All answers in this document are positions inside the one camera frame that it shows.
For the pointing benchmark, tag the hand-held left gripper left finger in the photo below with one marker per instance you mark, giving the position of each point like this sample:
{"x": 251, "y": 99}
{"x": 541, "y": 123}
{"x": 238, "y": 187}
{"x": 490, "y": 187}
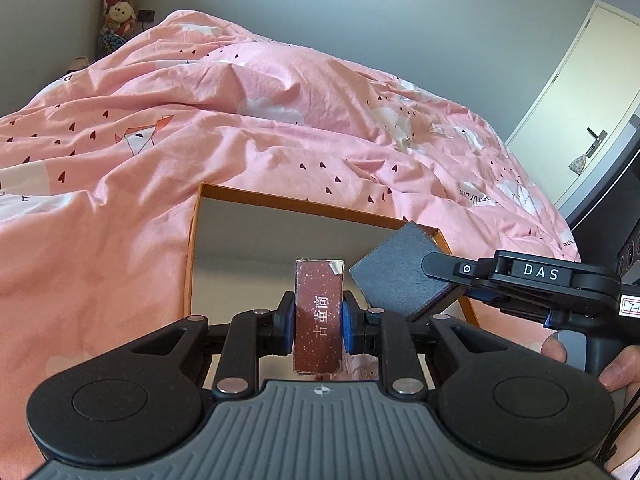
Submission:
{"x": 288, "y": 327}

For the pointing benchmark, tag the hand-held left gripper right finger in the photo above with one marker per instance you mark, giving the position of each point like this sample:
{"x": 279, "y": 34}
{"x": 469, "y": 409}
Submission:
{"x": 348, "y": 329}

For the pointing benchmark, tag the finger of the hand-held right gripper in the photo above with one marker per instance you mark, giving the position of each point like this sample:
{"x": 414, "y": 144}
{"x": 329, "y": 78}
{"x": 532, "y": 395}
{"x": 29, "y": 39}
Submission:
{"x": 482, "y": 294}
{"x": 452, "y": 266}

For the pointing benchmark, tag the white door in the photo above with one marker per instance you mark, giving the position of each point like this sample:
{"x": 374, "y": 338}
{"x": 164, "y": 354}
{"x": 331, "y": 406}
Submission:
{"x": 565, "y": 100}

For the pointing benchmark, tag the blue plush toy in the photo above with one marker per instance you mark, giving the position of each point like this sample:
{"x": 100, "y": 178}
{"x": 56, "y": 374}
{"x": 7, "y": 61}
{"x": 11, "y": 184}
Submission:
{"x": 112, "y": 42}

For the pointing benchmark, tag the wall socket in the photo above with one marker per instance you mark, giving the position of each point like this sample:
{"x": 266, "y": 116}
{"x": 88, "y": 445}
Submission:
{"x": 145, "y": 16}

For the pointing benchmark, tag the red and cream plush toy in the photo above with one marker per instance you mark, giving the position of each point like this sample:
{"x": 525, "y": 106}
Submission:
{"x": 120, "y": 15}

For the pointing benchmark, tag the pink printed blanket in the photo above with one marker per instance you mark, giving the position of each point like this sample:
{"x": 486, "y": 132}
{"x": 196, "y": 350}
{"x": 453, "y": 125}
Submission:
{"x": 200, "y": 135}

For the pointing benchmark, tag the dark cabinet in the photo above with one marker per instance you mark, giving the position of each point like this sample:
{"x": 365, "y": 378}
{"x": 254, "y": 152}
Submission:
{"x": 610, "y": 220}

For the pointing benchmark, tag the orange cardboard box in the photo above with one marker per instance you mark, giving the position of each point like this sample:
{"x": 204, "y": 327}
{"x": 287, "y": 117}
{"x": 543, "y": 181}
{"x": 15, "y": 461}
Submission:
{"x": 225, "y": 240}

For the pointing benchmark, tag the small patterned pouch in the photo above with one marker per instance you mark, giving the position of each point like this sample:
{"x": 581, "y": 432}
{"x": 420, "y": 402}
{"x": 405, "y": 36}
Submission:
{"x": 579, "y": 165}

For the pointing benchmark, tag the person's right hand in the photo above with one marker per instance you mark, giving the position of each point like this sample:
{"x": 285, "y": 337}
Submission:
{"x": 620, "y": 367}

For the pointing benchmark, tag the maroon speckled small box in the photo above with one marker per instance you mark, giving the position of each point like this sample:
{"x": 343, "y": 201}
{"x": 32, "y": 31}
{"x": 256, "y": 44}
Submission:
{"x": 319, "y": 312}

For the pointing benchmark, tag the dark grey square box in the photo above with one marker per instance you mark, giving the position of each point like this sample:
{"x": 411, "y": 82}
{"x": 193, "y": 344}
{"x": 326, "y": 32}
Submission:
{"x": 400, "y": 275}

